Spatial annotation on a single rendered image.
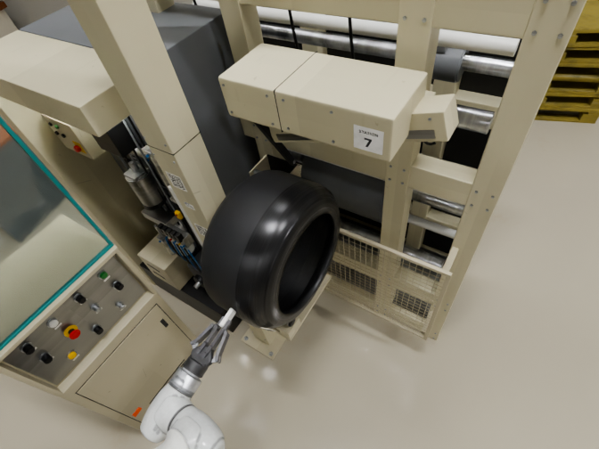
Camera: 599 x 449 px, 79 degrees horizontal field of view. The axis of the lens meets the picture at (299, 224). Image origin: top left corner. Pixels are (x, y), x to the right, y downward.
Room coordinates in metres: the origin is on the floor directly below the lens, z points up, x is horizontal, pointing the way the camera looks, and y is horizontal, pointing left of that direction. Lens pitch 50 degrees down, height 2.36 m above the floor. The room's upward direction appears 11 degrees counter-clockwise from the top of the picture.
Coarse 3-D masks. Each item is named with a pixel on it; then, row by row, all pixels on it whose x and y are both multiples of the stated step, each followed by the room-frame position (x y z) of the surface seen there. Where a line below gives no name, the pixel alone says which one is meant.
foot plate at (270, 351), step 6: (246, 336) 1.06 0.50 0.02; (252, 336) 1.05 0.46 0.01; (276, 336) 1.02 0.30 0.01; (282, 336) 1.01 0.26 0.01; (246, 342) 1.02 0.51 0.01; (252, 342) 1.01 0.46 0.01; (258, 342) 1.00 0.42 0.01; (264, 342) 0.99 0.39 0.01; (276, 342) 0.97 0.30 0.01; (282, 342) 0.97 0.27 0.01; (258, 348) 0.96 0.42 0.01; (264, 348) 0.95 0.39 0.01; (270, 348) 0.94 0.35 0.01; (276, 348) 0.93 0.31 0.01; (264, 354) 0.91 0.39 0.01; (270, 354) 0.90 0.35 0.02
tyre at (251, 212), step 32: (256, 192) 0.89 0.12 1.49; (288, 192) 0.87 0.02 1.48; (320, 192) 0.91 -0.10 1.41; (224, 224) 0.81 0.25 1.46; (256, 224) 0.76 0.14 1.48; (288, 224) 0.75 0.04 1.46; (320, 224) 1.03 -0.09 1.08; (224, 256) 0.72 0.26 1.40; (256, 256) 0.67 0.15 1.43; (288, 256) 0.69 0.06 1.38; (320, 256) 0.94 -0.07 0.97; (224, 288) 0.66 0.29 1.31; (256, 288) 0.61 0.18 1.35; (288, 288) 0.84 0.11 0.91; (256, 320) 0.57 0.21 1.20; (288, 320) 0.63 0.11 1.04
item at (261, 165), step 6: (264, 156) 1.44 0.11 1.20; (270, 156) 1.43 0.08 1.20; (258, 162) 1.40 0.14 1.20; (264, 162) 1.42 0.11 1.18; (270, 162) 1.43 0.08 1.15; (276, 162) 1.41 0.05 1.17; (282, 162) 1.38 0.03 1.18; (252, 168) 1.36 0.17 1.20; (258, 168) 1.38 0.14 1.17; (264, 168) 1.41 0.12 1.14; (270, 168) 1.44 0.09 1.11; (276, 168) 1.41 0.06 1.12; (282, 168) 1.39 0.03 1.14; (288, 168) 1.36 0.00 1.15; (294, 168) 1.30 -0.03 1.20; (252, 174) 1.35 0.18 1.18; (294, 174) 1.29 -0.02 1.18
